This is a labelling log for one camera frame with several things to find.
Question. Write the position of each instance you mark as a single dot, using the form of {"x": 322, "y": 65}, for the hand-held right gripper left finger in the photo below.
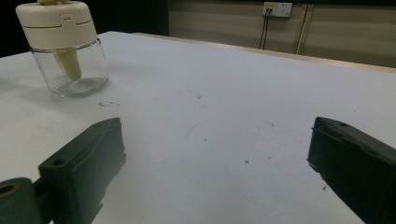
{"x": 84, "y": 165}

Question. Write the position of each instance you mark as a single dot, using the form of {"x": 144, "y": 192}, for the glass jar with cream lid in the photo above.
{"x": 59, "y": 28}

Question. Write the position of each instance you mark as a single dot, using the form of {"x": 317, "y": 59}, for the white wall socket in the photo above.
{"x": 277, "y": 9}

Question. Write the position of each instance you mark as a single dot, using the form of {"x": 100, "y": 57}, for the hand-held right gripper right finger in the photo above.
{"x": 358, "y": 161}

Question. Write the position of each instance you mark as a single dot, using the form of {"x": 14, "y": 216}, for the yellow bottle cap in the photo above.
{"x": 71, "y": 65}

